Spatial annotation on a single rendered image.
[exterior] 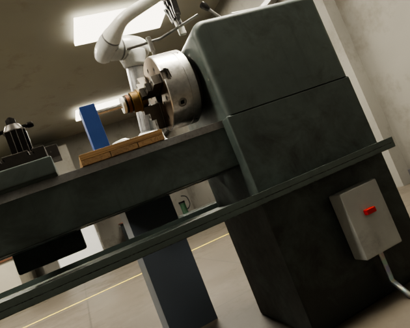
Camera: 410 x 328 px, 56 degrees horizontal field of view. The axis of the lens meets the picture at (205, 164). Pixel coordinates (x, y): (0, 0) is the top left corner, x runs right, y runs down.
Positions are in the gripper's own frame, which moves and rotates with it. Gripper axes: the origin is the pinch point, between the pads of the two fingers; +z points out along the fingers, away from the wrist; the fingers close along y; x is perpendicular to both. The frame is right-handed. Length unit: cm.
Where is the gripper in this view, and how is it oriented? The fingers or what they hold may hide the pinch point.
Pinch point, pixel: (180, 27)
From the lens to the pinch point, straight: 174.0
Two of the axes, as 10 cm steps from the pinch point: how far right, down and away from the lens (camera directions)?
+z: 3.9, 9.1, -1.3
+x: 8.8, -3.3, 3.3
